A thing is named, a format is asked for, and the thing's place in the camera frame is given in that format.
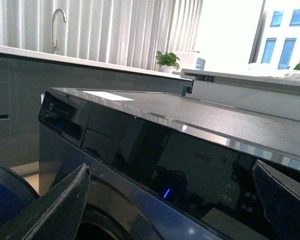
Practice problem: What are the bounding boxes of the potted green plant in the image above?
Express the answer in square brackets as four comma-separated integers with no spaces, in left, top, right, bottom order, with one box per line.
[155,51,181,70]

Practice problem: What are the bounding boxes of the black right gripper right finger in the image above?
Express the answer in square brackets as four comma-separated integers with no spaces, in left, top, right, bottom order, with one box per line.
[252,160,300,240]

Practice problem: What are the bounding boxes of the grey kitchen counter cabinet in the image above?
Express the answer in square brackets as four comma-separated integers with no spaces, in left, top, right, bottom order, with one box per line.
[0,45,192,168]

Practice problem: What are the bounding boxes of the curved metal faucet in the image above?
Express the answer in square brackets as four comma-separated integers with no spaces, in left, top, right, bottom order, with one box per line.
[50,8,68,55]

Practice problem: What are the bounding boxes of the grey table with profile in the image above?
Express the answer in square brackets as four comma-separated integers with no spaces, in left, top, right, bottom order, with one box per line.
[181,69,300,121]

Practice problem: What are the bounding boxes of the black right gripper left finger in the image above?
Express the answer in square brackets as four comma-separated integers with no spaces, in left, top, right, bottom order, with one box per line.
[0,163,91,240]

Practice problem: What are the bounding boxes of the washing machine door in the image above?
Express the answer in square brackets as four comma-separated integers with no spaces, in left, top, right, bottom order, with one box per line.
[0,166,40,227]

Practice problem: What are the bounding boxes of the white vertical blinds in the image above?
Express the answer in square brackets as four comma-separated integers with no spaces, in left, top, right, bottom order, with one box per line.
[0,0,203,70]

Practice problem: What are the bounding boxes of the grey front-load washing machine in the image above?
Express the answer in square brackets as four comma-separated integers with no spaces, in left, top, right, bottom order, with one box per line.
[38,87,300,240]

